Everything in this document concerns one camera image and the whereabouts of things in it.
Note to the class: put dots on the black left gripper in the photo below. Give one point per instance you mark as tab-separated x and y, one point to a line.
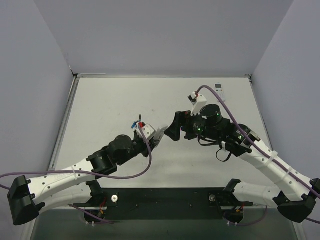
152	143

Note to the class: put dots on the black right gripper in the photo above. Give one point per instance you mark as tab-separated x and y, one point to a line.
186	126

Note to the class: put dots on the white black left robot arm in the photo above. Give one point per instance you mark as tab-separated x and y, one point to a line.
32	193

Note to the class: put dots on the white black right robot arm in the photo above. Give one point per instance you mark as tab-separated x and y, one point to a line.
293	195

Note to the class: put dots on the small white remote control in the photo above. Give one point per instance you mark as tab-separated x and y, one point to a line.
219	90

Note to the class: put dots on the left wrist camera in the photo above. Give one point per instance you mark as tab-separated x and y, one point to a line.
148	131

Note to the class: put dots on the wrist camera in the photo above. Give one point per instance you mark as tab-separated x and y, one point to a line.
148	131
198	101

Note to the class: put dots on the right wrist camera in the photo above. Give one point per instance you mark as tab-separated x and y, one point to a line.
198	101

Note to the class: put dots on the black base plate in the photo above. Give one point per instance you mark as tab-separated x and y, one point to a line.
120	204

